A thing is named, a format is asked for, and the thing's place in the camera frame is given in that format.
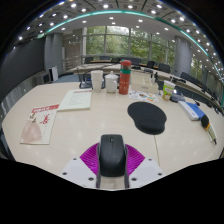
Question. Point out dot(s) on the group of dark office chairs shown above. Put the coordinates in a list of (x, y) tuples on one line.
[(164, 67)]

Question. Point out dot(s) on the red and white magazine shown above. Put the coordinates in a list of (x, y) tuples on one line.
[(38, 125)]

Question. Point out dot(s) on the red green-banded thermos bottle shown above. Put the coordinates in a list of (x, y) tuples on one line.
[(125, 78)]

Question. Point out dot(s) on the group of ceiling lights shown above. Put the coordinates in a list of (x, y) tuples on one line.
[(130, 6)]

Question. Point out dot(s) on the white lidded ceramic mug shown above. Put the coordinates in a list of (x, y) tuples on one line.
[(111, 84)]

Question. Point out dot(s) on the blue and white book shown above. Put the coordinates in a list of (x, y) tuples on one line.
[(191, 110)]

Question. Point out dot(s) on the black yellow-banded handheld microphone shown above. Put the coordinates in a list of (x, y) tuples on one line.
[(205, 120)]

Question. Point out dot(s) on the white paper booklet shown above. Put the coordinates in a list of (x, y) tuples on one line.
[(76, 100)]

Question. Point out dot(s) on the long curved conference desk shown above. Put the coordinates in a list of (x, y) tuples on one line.
[(193, 90)]

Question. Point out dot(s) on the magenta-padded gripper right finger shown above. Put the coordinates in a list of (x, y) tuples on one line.
[(148, 170)]

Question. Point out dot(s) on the white standing panel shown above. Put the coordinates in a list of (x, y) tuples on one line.
[(54, 73)]

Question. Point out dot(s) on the white paper cup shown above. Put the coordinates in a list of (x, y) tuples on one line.
[(97, 81)]

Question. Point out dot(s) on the beige compartment tray box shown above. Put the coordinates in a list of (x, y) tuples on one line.
[(143, 85)]

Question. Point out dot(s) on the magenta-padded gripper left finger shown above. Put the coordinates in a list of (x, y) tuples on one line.
[(75, 170)]

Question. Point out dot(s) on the black mouse pad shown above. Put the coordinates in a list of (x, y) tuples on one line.
[(146, 117)]

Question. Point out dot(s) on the dark conference microphone unit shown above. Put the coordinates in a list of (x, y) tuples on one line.
[(85, 83), (178, 98)]

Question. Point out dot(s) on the green printed paper cup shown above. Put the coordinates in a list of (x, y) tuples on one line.
[(168, 90)]

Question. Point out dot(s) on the colourful sticker sheet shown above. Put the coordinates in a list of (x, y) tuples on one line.
[(144, 96)]

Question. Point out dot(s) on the black computer mouse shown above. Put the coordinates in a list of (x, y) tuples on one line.
[(112, 155)]

